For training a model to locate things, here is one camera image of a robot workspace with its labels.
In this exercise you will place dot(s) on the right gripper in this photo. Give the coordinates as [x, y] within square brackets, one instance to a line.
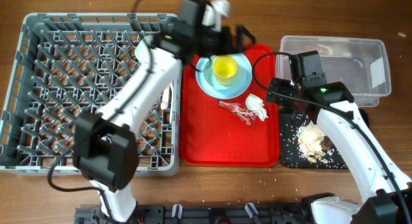
[283, 85]

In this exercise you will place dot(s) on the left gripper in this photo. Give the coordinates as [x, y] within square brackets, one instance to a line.
[228, 47]

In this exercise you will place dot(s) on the yellow plastic cup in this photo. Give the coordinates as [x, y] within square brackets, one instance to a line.
[225, 68]

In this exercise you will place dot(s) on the rice and food scraps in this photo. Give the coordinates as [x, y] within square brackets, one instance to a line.
[314, 145]

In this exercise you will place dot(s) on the white plastic fork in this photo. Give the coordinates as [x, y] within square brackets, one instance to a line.
[165, 97]

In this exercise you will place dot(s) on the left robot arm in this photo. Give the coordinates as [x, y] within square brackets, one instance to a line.
[105, 148]

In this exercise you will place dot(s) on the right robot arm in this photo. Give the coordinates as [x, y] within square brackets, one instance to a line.
[385, 190]

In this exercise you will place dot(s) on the black waste tray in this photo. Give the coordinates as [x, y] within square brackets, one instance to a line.
[289, 123]

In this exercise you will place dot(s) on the grey dishwasher rack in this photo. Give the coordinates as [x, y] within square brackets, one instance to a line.
[65, 63]

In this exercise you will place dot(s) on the crumpled white tissue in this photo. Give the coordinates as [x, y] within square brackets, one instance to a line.
[256, 105]

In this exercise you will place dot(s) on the light blue bowl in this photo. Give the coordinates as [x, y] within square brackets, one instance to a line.
[210, 79]

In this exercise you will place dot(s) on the light blue plate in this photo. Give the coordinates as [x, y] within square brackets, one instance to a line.
[225, 94]

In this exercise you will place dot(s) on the red candy wrapper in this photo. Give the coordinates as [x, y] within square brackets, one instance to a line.
[245, 115]

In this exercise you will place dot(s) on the clear plastic bin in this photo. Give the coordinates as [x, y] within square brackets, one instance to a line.
[360, 64]

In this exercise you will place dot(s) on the red plastic tray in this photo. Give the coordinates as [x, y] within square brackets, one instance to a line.
[211, 135]

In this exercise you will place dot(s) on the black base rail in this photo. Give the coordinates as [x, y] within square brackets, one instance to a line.
[277, 213]

